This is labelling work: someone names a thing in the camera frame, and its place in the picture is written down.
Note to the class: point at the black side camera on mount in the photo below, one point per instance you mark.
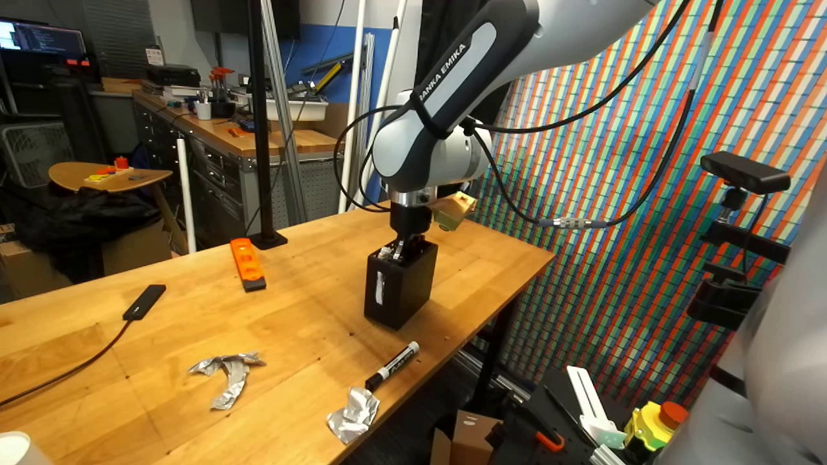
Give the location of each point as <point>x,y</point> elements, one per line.
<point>725,297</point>

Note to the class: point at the olive wrist camera box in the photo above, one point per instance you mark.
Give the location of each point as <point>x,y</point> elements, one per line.
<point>453,209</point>

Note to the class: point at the yellow red emergency stop button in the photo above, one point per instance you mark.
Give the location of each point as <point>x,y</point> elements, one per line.
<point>655,425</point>

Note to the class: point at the orange black stapler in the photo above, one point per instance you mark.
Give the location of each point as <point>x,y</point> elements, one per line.
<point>245,265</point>

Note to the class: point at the white paper cup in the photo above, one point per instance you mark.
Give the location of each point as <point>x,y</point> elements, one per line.
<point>15,448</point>

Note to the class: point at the black vertical stand pole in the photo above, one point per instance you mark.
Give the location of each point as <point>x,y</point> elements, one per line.
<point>266,235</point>

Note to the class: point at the computer monitor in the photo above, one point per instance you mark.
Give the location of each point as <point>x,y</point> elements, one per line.
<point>40,36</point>

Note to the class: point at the wooden workbench with drawers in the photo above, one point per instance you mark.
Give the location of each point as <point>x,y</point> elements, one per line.
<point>223,165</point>

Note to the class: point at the round wooden stool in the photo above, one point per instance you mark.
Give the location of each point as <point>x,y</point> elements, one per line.
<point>108,178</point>

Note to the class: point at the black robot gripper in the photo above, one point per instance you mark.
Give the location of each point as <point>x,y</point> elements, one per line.
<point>408,223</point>

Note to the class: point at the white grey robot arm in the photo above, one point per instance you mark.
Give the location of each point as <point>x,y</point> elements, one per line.
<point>503,43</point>

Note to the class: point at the white bin on workbench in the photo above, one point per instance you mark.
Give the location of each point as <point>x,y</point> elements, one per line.
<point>297,108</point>

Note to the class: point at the black white marker pen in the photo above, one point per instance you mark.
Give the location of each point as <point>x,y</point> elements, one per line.
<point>390,368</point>

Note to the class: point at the black flat device with cable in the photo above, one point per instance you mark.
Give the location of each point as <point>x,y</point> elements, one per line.
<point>129,316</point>

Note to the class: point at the crumpled silver foil ball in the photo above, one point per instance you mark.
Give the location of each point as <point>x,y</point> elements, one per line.
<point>354,417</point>

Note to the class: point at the cardboard box under table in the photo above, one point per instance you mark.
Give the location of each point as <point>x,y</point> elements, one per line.
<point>464,437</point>

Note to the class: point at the black perforated box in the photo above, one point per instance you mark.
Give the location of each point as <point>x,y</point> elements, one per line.
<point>398,280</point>

